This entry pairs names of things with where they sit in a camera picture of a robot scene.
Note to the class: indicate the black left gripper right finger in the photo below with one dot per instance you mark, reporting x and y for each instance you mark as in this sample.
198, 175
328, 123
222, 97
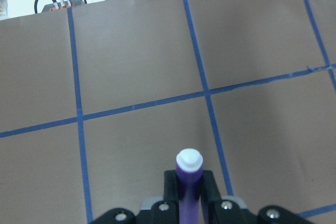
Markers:
209, 196

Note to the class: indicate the purple highlighter pen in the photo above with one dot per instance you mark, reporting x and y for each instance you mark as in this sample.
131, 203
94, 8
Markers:
189, 170

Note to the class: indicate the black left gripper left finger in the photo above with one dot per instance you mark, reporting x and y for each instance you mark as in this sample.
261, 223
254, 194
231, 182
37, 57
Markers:
171, 196

